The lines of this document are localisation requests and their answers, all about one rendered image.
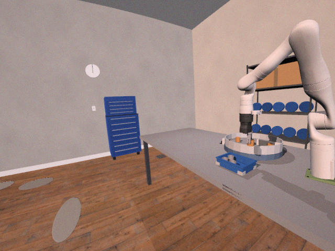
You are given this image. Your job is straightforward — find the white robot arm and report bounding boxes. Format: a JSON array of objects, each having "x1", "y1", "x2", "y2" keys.
[{"x1": 237, "y1": 20, "x2": 335, "y2": 180}]

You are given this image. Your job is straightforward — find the blue crate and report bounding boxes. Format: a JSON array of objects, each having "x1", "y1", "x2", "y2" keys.
[{"x1": 216, "y1": 152, "x2": 256, "y2": 176}]

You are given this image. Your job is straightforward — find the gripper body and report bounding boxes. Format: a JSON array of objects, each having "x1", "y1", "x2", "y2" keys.
[{"x1": 239, "y1": 105, "x2": 262, "y2": 133}]

